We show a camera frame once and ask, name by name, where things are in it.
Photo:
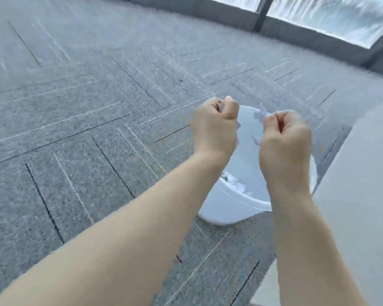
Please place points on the person's right hand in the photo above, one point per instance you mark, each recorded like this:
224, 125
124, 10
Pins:
285, 152

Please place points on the person's left hand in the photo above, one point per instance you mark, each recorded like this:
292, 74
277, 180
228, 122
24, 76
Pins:
213, 133

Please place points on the person's left thumb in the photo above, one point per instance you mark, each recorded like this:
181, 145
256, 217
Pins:
231, 108

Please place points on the person's right thumb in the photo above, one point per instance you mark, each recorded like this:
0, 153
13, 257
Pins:
269, 122

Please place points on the torn white paper piece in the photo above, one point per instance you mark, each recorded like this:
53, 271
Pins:
260, 115
238, 124

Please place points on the person's left forearm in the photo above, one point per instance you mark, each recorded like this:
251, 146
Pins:
115, 235

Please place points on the person's right forearm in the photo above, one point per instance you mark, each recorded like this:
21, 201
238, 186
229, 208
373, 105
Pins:
309, 251

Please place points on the white plastic waste bin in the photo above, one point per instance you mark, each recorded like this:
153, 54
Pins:
247, 162

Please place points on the white paper scraps heap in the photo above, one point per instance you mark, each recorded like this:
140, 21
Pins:
234, 183

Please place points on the glass window pane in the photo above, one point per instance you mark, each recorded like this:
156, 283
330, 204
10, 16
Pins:
325, 15
233, 1

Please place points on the beige upholstered seat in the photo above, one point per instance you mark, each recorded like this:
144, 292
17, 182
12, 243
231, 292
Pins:
354, 203

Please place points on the dark grey window frame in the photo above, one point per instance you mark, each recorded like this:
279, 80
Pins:
261, 14

